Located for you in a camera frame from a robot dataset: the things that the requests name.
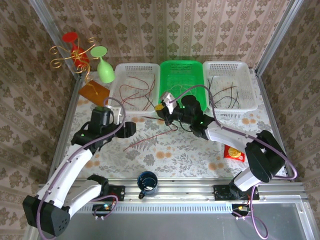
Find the green plastic basket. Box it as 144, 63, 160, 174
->
156, 60, 208, 117

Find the gold wire rack wooden base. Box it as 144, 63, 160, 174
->
49, 37, 111, 109

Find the small black circuit board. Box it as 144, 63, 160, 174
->
231, 203, 251, 217
91, 203, 115, 217

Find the grey metal panel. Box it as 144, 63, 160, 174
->
23, 202, 316, 240

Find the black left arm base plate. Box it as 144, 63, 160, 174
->
104, 185, 126, 202

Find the grey slotted cable duct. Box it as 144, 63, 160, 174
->
69, 202, 232, 214

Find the red snack packet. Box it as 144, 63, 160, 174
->
223, 144, 246, 163

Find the aluminium table side rail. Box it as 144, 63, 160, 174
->
254, 68, 295, 182
49, 74, 85, 173

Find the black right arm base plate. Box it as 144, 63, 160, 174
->
213, 184, 260, 201

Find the aluminium mounting rail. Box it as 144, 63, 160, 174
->
34, 178, 307, 203

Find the red plastic wine glass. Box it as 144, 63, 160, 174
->
61, 31, 90, 67

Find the thin pale yellow cable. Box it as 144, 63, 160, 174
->
166, 83, 191, 94

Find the white plastic basket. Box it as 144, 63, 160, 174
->
105, 62, 161, 116
202, 60, 259, 115

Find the dark blue mug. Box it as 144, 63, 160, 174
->
137, 170, 159, 200

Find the green plastic wine glass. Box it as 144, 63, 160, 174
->
89, 45, 116, 84

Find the thin dark red cable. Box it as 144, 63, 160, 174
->
214, 85, 238, 96

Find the aluminium frame post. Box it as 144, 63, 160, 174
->
27, 0, 85, 81
254, 0, 308, 76

